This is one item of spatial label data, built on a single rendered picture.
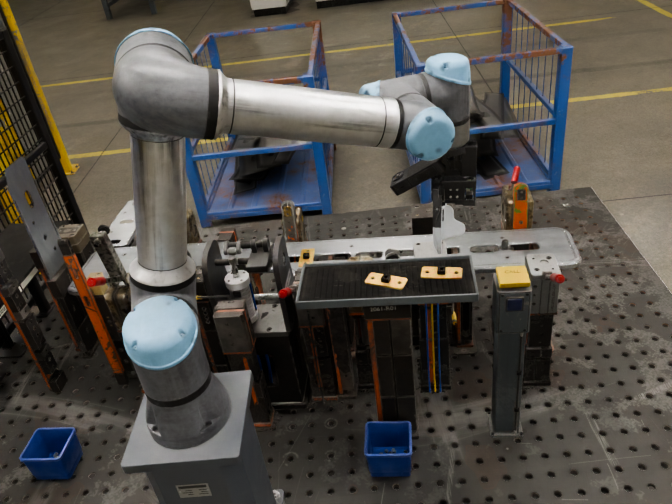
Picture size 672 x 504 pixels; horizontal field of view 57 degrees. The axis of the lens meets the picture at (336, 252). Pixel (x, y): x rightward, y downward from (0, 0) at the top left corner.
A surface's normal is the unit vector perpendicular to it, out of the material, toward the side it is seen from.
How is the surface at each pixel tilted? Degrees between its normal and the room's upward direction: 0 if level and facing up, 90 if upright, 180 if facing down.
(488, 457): 0
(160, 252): 88
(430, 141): 90
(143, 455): 0
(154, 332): 7
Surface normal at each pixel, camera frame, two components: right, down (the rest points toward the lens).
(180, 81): 0.11, -0.22
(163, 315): -0.08, -0.75
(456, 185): -0.21, 0.56
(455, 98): 0.25, 0.51
